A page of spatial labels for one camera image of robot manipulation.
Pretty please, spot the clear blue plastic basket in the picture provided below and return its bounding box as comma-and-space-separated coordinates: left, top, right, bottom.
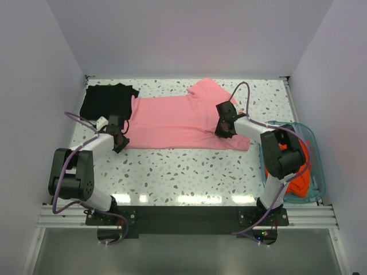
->
258, 121, 327, 204

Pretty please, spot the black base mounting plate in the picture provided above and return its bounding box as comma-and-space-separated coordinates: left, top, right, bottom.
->
84, 206, 290, 244

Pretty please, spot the aluminium frame rail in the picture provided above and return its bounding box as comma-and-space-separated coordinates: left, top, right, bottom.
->
37, 206, 339, 229

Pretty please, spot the orange t-shirt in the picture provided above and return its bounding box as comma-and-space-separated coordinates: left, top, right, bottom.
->
264, 143, 312, 198

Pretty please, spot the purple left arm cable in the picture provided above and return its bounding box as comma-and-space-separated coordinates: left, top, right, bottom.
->
51, 111, 132, 246

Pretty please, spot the black folded t-shirt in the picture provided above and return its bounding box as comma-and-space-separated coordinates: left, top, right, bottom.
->
79, 83, 139, 120

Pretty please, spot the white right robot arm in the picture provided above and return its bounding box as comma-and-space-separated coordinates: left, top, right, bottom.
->
215, 101, 309, 225

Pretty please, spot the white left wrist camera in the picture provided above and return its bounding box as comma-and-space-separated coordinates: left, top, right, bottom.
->
96, 116, 108, 131

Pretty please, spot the pink t-shirt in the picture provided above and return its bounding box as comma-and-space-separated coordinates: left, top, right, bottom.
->
126, 78, 250, 151

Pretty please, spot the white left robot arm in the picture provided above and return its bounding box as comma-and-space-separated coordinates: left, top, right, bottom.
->
48, 112, 130, 225

